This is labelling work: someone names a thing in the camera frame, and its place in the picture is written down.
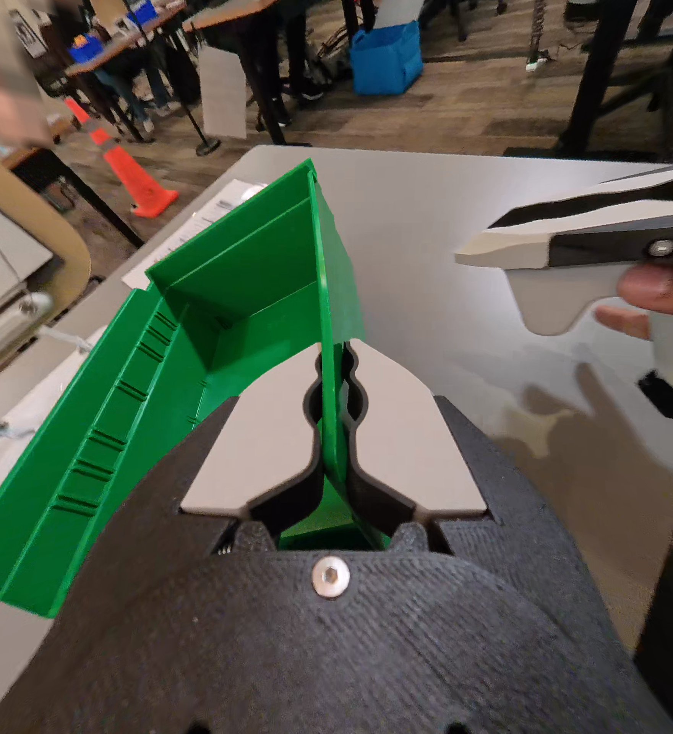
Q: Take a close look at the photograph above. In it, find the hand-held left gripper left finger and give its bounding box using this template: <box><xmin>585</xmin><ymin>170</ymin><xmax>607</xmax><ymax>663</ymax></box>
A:
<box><xmin>179</xmin><ymin>343</ymin><xmax>324</xmax><ymax>539</ymax></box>

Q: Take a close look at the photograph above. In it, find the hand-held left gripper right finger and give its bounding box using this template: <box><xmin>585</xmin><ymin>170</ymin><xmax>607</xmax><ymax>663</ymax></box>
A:
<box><xmin>342</xmin><ymin>338</ymin><xmax>489</xmax><ymax>540</ymax></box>

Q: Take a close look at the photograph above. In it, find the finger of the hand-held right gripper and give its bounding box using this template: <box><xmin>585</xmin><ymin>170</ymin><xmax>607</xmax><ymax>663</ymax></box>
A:
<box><xmin>487</xmin><ymin>165</ymin><xmax>673</xmax><ymax>230</ymax></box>
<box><xmin>454</xmin><ymin>200</ymin><xmax>673</xmax><ymax>270</ymax></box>

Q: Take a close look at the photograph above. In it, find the green plastic bin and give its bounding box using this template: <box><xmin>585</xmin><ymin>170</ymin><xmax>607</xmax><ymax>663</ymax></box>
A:
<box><xmin>0</xmin><ymin>159</ymin><xmax>391</xmax><ymax>619</ymax></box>

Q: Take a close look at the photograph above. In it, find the person's right hand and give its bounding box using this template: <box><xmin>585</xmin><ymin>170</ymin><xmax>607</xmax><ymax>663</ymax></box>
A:
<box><xmin>593</xmin><ymin>264</ymin><xmax>673</xmax><ymax>341</ymax></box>

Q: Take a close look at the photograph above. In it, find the blue fabric bag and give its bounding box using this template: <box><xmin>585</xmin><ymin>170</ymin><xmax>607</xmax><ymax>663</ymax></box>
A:
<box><xmin>349</xmin><ymin>20</ymin><xmax>424</xmax><ymax>96</ymax></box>

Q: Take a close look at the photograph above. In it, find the laminated paper sheet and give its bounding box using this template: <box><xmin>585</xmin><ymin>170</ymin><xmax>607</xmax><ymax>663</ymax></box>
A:
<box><xmin>121</xmin><ymin>179</ymin><xmax>268</xmax><ymax>290</ymax></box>

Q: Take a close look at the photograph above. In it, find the wooden document stand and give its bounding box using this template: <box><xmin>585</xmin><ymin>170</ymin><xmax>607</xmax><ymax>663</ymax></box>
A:
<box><xmin>0</xmin><ymin>140</ymin><xmax>109</xmax><ymax>488</ymax></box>

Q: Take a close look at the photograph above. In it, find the printed instruction sheet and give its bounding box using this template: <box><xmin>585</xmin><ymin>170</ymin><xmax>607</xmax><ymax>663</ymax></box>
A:
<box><xmin>0</xmin><ymin>189</ymin><xmax>54</xmax><ymax>323</ymax></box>

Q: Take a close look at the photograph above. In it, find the white leaning panel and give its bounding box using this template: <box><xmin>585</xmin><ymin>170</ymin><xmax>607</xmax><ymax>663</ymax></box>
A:
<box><xmin>195</xmin><ymin>45</ymin><xmax>249</xmax><ymax>157</ymax></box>

